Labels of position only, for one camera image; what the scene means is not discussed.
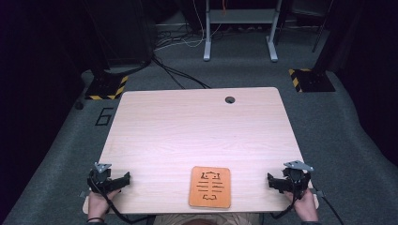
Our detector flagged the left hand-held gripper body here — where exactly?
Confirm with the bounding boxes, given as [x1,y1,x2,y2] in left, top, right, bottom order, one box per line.
[86,161,117,194]

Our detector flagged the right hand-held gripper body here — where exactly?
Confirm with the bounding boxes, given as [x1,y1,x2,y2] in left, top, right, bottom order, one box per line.
[281,159,314,201]

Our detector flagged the person's left hand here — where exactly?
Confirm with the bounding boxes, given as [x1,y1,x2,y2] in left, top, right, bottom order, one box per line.
[87,187,122,222]

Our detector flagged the person's right hand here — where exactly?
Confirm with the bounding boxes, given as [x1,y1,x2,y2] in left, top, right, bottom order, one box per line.
[283,187,319,223]

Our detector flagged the orange board with cutouts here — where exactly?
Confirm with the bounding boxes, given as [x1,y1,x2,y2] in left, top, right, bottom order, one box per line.
[188,165,232,209]

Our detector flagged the large black cabinet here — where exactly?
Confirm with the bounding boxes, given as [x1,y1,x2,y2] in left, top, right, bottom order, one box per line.
[82,0,159,70]

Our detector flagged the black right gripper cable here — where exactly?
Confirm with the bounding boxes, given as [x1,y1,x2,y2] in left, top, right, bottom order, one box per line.
[269,177,299,220]

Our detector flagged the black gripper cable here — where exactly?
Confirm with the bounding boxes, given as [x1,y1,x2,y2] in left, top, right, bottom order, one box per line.
[269,177,299,220]
[88,176,156,225]

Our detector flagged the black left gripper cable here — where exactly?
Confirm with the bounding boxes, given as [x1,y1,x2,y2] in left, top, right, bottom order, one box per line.
[88,176,156,225]

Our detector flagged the black yellow striped base plate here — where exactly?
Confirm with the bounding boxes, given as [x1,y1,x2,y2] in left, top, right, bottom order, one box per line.
[84,74,130,101]
[287,67,336,94]

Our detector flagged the black floor cables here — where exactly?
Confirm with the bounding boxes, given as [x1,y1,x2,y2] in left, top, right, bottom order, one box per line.
[150,54,211,90]

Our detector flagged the black stand post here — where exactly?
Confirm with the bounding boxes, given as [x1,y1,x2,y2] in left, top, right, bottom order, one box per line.
[311,0,348,74]

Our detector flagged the white floor cables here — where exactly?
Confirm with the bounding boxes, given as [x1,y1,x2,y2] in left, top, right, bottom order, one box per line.
[153,0,223,52]

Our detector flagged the white metal table frame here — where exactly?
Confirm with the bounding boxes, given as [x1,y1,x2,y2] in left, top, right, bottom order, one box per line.
[203,0,283,63]

